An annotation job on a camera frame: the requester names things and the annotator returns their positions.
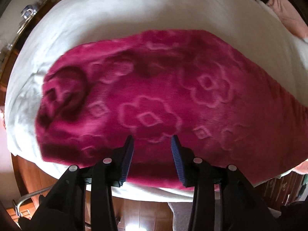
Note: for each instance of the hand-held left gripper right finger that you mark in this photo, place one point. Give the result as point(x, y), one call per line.
point(177, 158)

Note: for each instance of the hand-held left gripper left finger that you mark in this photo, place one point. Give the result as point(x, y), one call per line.
point(127, 157)

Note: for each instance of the magenta fleece blanket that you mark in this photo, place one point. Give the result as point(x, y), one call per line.
point(156, 89)

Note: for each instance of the grey rug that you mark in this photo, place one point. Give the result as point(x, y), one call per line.
point(180, 216)

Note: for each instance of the wooden cabinet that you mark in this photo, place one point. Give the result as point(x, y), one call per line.
point(281, 187)

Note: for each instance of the metal chair leg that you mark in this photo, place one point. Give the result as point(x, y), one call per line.
point(26, 197)

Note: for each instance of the pink cloth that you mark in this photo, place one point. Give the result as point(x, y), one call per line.
point(302, 166)

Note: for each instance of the white bed blanket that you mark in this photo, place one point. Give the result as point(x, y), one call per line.
point(120, 9)

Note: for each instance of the gold-rimmed table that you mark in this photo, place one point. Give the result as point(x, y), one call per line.
point(21, 26)

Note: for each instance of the pink pillow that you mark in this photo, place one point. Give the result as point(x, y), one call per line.
point(288, 14)

